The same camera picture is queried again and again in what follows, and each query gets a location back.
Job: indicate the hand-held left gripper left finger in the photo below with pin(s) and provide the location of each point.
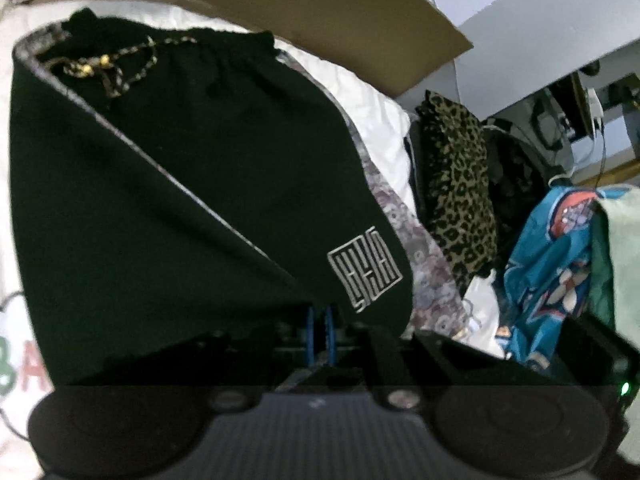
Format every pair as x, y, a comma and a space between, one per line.
311, 335

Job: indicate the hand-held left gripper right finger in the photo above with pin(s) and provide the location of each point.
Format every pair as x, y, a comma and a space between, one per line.
329, 335

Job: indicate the black shorts with floral trim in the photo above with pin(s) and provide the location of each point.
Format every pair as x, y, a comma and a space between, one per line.
175, 185

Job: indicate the pile of black clothes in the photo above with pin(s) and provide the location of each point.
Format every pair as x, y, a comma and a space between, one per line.
515, 185

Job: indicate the pale green cloth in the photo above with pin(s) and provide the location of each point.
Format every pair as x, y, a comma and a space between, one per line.
620, 260

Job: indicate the teal cartoon print garment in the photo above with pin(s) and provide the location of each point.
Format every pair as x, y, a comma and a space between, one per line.
540, 270

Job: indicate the leopard print garment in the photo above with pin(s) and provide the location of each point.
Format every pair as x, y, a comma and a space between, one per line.
455, 185

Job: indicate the bear print blanket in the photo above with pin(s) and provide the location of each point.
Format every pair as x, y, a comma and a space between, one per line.
370, 105

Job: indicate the white charger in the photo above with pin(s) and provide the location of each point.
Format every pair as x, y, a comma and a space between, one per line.
594, 105

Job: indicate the brown cardboard sheet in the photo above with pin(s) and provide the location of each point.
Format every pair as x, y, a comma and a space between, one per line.
300, 5

